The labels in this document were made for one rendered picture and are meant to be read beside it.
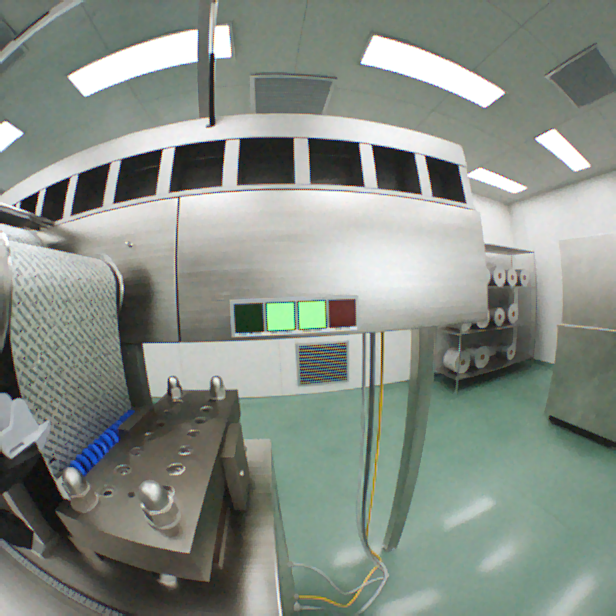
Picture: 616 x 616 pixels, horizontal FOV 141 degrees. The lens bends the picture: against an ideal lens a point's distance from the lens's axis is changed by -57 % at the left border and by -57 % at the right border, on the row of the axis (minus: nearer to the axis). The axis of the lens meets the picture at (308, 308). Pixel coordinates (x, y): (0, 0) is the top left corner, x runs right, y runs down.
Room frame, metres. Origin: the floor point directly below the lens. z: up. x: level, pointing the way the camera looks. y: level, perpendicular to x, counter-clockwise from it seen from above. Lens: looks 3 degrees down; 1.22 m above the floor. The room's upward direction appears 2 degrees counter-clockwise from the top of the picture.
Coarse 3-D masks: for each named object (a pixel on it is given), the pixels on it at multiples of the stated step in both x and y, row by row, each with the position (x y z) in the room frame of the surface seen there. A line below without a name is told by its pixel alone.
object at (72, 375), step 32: (96, 320) 0.29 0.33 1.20; (32, 352) 0.15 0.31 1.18; (64, 352) 0.21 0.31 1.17; (96, 352) 0.28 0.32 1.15; (32, 384) 0.14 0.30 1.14; (64, 384) 0.20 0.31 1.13; (96, 384) 0.27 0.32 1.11; (64, 416) 0.18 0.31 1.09; (96, 416) 0.25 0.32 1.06; (64, 448) 0.16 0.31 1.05
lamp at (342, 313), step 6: (348, 300) 0.49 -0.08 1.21; (330, 306) 0.48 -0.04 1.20; (336, 306) 0.49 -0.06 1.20; (342, 306) 0.49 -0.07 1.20; (348, 306) 0.49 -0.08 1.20; (354, 306) 0.49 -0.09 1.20; (330, 312) 0.48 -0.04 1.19; (336, 312) 0.49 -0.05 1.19; (342, 312) 0.49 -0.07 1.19; (348, 312) 0.49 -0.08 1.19; (354, 312) 0.49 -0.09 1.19; (330, 318) 0.48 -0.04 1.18; (336, 318) 0.49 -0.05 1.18; (342, 318) 0.49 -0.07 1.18; (348, 318) 0.49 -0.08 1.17; (354, 318) 0.49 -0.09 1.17; (336, 324) 0.49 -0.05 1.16; (342, 324) 0.49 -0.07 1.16; (348, 324) 0.49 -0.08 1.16; (354, 324) 0.49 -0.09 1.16
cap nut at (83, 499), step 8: (64, 472) 0.11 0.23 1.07; (72, 472) 0.11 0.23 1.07; (80, 472) 0.12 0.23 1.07; (64, 480) 0.10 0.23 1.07; (72, 480) 0.11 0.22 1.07; (80, 480) 0.12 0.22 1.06; (72, 488) 0.10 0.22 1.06; (80, 488) 0.11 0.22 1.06; (88, 488) 0.12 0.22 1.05; (72, 496) 0.10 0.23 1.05; (80, 496) 0.11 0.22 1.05; (88, 496) 0.11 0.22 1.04; (96, 496) 0.13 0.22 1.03; (72, 504) 0.10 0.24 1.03; (80, 504) 0.10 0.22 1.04; (88, 504) 0.11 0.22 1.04; (96, 504) 0.12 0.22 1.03; (80, 512) 0.10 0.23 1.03; (88, 512) 0.10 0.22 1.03
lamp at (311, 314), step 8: (304, 304) 0.48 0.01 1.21; (312, 304) 0.48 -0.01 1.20; (320, 304) 0.48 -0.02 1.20; (304, 312) 0.48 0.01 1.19; (312, 312) 0.48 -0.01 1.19; (320, 312) 0.48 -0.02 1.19; (304, 320) 0.48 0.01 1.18; (312, 320) 0.48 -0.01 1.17; (320, 320) 0.48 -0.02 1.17; (304, 328) 0.48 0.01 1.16
